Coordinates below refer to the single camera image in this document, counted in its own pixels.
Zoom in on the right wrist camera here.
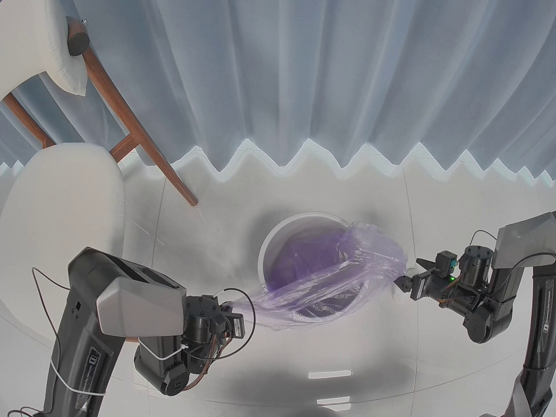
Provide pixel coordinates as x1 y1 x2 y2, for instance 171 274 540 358
416 251 458 277

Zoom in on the purple plastic bag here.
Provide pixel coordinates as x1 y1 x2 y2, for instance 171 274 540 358
230 221 409 332

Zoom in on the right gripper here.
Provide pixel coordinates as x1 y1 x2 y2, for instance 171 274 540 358
410 271 463 311

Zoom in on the white cushioned wooden chair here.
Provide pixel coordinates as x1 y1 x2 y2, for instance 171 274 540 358
0 0 199 333

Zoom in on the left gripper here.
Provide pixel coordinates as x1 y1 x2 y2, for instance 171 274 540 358
213 310 247 344

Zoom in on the pale blue curtain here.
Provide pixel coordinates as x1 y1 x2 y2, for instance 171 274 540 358
0 0 556 186

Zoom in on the black cable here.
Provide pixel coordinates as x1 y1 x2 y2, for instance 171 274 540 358
472 230 499 251
215 288 258 361

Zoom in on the white trash bin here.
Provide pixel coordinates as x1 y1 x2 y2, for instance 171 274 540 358
257 212 363 324

